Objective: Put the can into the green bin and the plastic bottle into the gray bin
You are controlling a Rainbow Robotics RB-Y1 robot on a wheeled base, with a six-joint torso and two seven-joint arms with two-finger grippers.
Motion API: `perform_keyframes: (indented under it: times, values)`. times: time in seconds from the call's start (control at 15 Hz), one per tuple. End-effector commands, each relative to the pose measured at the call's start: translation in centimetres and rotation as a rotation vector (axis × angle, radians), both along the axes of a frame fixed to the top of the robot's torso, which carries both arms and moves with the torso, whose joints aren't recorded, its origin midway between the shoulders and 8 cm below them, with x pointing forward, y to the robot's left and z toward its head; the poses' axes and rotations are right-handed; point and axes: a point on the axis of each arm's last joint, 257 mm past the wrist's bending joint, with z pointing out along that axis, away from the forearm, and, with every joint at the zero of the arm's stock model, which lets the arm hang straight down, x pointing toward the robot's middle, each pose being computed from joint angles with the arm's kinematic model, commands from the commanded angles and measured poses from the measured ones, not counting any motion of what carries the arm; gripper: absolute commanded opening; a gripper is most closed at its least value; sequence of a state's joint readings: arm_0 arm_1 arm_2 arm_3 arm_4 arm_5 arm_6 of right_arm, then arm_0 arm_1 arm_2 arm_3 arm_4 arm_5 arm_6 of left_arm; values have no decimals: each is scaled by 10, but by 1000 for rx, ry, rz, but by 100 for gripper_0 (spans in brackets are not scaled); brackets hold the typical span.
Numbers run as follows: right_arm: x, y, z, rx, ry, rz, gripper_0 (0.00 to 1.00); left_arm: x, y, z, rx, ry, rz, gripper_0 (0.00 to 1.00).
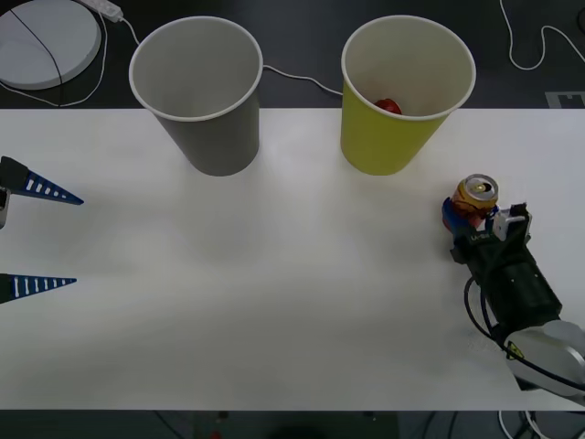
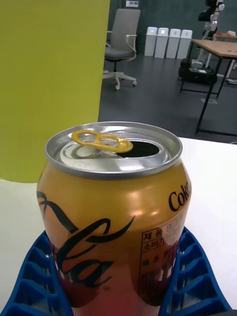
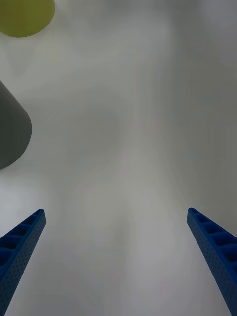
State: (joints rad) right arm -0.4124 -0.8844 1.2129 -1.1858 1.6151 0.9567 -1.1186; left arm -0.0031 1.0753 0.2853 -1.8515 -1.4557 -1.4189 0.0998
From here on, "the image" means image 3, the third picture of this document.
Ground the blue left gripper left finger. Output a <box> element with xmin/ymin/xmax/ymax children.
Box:
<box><xmin>0</xmin><ymin>208</ymin><xmax>47</xmax><ymax>316</ymax></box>

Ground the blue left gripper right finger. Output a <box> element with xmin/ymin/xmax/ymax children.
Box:
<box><xmin>186</xmin><ymin>207</ymin><xmax>237</xmax><ymax>316</ymax></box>

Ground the grey plastic waste bin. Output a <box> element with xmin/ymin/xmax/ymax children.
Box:
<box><xmin>0</xmin><ymin>80</ymin><xmax>33</xmax><ymax>170</ymax></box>

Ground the yellow-green plastic waste bin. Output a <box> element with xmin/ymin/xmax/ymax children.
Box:
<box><xmin>0</xmin><ymin>0</ymin><xmax>55</xmax><ymax>38</ymax></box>

